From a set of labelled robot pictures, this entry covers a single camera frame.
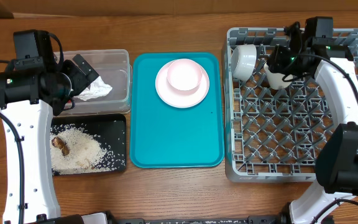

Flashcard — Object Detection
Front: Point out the grey bowl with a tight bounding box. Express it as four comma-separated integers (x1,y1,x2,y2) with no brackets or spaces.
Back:
231,44,257,82

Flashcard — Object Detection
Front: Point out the brown food piece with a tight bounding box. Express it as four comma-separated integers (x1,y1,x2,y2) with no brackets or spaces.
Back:
51,136,70,156

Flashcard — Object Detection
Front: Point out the white napkin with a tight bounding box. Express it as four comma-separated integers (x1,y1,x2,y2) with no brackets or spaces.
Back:
74,77,112,101

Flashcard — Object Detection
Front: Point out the grey dishwasher rack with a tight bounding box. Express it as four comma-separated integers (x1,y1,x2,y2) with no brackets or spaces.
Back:
224,27,358,184

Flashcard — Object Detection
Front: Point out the white round plate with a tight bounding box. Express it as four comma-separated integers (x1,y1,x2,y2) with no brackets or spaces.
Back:
155,60,209,108

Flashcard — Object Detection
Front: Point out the black tray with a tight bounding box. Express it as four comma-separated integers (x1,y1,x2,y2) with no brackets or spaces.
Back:
50,113,127,177

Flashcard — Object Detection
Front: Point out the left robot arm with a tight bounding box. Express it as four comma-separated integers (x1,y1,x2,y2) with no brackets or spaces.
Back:
0,54,112,223

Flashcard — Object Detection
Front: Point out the clear plastic bin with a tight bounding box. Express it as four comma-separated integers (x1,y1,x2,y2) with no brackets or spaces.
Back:
60,49,132,116

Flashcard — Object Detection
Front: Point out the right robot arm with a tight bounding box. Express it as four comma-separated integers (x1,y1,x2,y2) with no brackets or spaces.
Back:
267,45,358,223

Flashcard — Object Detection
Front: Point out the pink bowl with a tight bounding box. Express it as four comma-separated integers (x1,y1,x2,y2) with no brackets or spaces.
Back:
167,58,202,91

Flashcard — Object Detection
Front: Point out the white cup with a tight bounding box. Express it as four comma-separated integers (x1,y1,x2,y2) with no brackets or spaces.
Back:
264,63,293,90

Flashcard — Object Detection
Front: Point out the teal serving tray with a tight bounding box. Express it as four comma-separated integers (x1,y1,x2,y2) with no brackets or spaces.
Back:
130,52,224,169

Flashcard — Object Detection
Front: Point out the white rice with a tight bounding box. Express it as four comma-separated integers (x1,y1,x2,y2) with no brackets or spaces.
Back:
50,123,126,174

